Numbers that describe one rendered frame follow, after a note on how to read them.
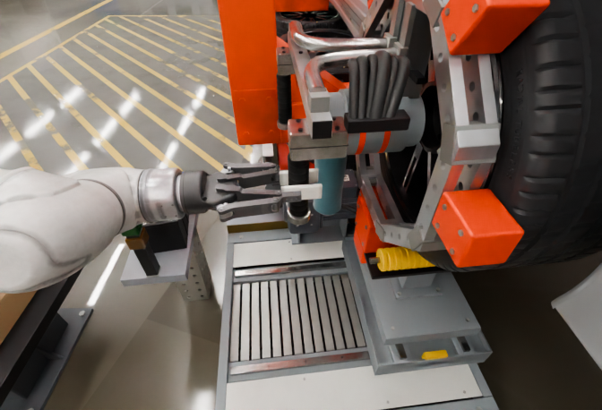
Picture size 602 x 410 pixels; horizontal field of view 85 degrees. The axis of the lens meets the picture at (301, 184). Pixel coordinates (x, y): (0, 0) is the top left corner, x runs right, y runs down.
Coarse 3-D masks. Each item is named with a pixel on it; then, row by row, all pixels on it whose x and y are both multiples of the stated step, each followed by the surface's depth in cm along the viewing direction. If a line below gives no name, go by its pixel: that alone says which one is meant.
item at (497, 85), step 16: (432, 48) 70; (432, 64) 70; (496, 64) 48; (432, 80) 70; (496, 80) 48; (432, 96) 77; (496, 96) 48; (432, 112) 79; (496, 112) 49; (432, 128) 79; (416, 144) 96; (432, 144) 77; (400, 160) 95; (416, 160) 81; (432, 160) 74; (400, 176) 92; (416, 176) 84; (400, 192) 89; (416, 192) 89; (416, 208) 84
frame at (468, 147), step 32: (384, 0) 67; (416, 0) 53; (448, 0) 46; (448, 64) 45; (480, 64) 45; (448, 96) 46; (480, 96) 45; (448, 128) 46; (480, 128) 44; (448, 160) 46; (480, 160) 46; (384, 192) 88; (384, 224) 79; (416, 224) 59
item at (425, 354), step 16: (352, 240) 136; (352, 256) 130; (352, 272) 123; (352, 288) 125; (368, 304) 115; (368, 320) 110; (368, 336) 106; (464, 336) 104; (480, 336) 105; (368, 352) 108; (384, 352) 103; (400, 352) 99; (416, 352) 103; (432, 352) 99; (448, 352) 103; (464, 352) 101; (480, 352) 100; (384, 368) 99; (400, 368) 101; (416, 368) 102; (432, 368) 104
